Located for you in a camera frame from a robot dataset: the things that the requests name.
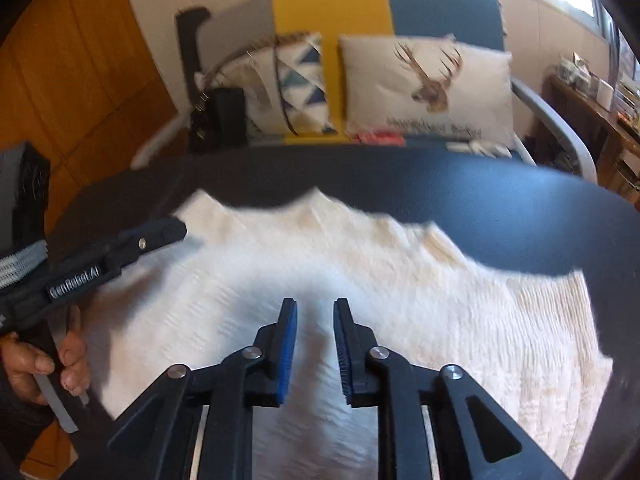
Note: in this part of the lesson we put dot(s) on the deer print pillow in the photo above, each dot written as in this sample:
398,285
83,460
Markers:
380,85

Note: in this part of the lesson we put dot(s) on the white canister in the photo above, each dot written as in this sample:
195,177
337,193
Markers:
604,96

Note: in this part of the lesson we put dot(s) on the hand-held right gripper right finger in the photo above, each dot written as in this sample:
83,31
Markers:
342,355

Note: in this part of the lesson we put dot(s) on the cream knit sweater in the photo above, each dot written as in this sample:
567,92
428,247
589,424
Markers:
400,285

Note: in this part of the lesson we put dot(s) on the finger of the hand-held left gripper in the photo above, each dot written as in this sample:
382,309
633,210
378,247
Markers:
150,240

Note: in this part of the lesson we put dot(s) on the person's left hand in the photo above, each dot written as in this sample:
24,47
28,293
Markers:
25,360

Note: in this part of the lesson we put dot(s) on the orange wooden wardrobe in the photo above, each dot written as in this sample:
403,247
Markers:
90,60

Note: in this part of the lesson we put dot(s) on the dark wooden side table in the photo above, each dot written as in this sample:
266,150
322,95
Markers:
580,105

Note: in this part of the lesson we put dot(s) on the black handbag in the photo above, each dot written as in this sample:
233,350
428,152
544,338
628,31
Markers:
225,120

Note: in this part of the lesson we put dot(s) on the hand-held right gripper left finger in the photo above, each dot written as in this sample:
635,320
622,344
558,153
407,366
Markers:
286,355

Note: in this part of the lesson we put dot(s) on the triangle pattern pillow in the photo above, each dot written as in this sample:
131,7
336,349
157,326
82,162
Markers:
300,80

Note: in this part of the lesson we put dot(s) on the grey yellow blue sofa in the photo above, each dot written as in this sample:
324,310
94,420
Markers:
345,5

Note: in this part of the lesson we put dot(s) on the person's left forearm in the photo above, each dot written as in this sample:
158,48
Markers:
20,425

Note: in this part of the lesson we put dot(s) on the red pink cloth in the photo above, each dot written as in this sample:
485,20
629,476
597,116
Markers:
380,138

